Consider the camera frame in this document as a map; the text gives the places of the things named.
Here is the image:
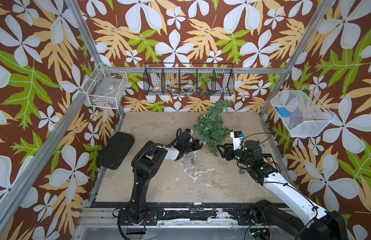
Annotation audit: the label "small green christmas tree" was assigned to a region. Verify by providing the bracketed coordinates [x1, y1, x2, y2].
[194, 100, 232, 157]

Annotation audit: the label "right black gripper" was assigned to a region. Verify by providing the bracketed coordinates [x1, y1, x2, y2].
[216, 142, 253, 169]

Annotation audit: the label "white wire basket right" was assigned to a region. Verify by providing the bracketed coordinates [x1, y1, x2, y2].
[270, 87, 335, 138]

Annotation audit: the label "black wire basket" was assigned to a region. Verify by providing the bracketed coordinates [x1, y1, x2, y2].
[142, 63, 234, 97]

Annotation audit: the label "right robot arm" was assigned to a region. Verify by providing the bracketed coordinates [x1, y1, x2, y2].
[216, 140, 348, 240]

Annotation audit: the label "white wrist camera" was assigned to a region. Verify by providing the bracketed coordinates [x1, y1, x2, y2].
[230, 131, 244, 151]
[185, 129, 193, 136]

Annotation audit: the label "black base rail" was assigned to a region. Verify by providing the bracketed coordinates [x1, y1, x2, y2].
[89, 201, 291, 226]

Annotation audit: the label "blue object in basket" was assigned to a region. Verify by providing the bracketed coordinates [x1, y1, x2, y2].
[276, 108, 292, 118]

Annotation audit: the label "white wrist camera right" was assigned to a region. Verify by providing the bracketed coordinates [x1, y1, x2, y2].
[230, 131, 244, 151]

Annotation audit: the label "clear string lights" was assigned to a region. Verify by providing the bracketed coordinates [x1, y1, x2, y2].
[182, 129, 209, 170]

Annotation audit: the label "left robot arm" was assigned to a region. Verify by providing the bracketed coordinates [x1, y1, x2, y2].
[118, 129, 203, 225]

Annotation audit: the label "white wire basket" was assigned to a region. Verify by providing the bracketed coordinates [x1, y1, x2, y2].
[83, 64, 129, 110]
[270, 87, 335, 138]

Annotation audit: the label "clear battery box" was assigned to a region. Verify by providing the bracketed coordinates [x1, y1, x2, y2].
[182, 158, 198, 170]

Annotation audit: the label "white wire basket left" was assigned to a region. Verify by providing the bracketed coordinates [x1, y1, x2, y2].
[83, 64, 129, 110]

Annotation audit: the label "black oval pad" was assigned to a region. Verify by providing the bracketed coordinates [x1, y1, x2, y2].
[97, 132, 135, 170]

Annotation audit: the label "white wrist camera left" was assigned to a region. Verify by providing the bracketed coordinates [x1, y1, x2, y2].
[185, 129, 193, 136]

